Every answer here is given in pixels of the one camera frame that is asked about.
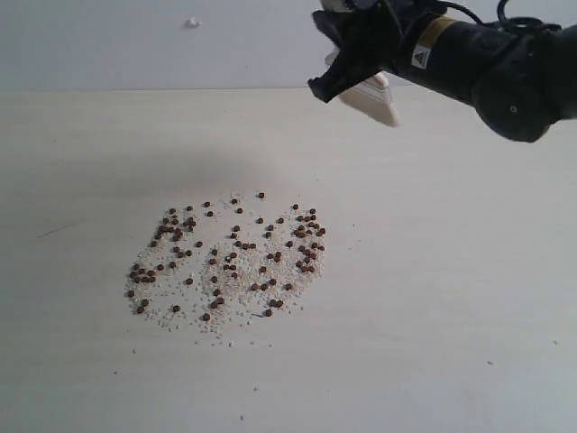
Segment white wooden brush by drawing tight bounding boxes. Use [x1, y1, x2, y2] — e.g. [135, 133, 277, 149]
[338, 72, 400, 127]

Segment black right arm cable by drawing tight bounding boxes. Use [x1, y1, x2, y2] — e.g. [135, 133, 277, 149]
[432, 0, 564, 32]

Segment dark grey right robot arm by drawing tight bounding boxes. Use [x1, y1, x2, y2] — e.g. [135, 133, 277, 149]
[308, 1, 576, 143]

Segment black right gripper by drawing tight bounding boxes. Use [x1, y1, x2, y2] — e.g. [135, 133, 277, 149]
[307, 1, 433, 103]

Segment brown beans and crumbs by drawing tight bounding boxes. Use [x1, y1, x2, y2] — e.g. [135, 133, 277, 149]
[123, 190, 327, 345]

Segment small white wall hook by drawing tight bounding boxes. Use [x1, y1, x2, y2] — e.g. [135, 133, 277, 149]
[185, 17, 202, 29]

